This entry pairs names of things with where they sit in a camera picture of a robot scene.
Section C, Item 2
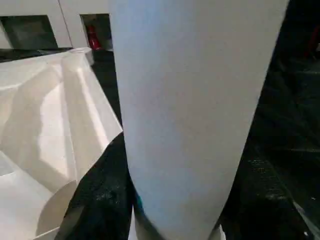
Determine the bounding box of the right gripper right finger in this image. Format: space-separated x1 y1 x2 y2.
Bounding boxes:
219 148 305 240

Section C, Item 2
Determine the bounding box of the white plastic table top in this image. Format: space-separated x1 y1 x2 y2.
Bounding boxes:
0 46 124 240

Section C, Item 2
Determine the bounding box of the white cabinet with windows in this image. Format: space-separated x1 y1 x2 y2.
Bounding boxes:
0 0 114 51

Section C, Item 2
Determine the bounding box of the black mat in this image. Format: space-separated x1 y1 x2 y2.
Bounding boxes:
0 0 320 240

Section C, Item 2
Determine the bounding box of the red fire extinguisher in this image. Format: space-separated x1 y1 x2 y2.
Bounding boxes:
86 24 103 51

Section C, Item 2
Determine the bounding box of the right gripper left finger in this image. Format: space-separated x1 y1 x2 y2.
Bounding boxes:
53 130 137 240

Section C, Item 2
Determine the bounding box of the white plastic table leg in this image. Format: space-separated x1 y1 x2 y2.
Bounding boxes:
107 0 291 240

